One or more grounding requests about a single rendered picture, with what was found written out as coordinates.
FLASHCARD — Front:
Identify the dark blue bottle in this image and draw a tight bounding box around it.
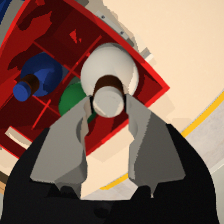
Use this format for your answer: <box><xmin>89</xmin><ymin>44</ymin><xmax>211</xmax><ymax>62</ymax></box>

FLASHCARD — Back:
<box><xmin>13</xmin><ymin>51</ymin><xmax>69</xmax><ymax>102</ymax></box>

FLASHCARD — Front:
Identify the red plastic bottle crate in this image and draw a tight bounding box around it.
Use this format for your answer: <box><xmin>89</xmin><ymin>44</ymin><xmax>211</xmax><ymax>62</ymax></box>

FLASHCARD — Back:
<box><xmin>0</xmin><ymin>0</ymin><xmax>170</xmax><ymax>159</ymax></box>

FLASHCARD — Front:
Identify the green bottle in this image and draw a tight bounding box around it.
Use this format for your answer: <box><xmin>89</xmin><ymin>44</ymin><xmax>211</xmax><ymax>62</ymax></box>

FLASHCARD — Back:
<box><xmin>58</xmin><ymin>76</ymin><xmax>97</xmax><ymax>123</ymax></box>

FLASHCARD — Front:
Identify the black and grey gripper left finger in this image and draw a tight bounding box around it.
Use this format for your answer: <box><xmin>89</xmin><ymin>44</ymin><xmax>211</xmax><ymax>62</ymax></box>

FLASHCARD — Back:
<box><xmin>0</xmin><ymin>95</ymin><xmax>94</xmax><ymax>224</ymax></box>

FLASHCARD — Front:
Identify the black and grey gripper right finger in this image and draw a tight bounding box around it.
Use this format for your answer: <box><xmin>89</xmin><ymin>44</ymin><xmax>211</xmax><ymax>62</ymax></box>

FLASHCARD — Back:
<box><xmin>124</xmin><ymin>93</ymin><xmax>220</xmax><ymax>224</ymax></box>

